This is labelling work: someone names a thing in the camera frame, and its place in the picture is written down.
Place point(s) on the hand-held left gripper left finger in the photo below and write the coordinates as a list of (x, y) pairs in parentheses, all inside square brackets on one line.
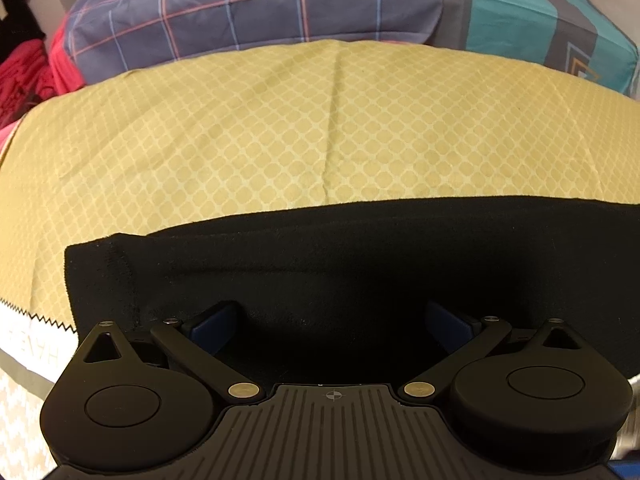
[(212, 327)]

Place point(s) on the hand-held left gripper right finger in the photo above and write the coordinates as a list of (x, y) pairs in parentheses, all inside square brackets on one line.
[(447, 327)]

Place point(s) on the black pants with striped sides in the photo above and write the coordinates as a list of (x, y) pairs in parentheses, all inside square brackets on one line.
[(350, 270)]

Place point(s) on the yellow patterned bed sheet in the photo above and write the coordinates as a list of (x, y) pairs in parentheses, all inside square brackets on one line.
[(300, 130)]

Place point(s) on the pink cloth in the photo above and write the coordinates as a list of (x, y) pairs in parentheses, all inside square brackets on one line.
[(65, 65)]

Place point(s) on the red cloth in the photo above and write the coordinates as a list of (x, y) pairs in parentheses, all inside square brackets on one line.
[(22, 80)]

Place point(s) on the teal and grey pillow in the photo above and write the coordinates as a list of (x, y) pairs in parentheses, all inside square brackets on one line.
[(525, 20)]

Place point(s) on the purple plaid pillow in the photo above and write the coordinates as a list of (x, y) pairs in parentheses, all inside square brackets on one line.
[(240, 5)]

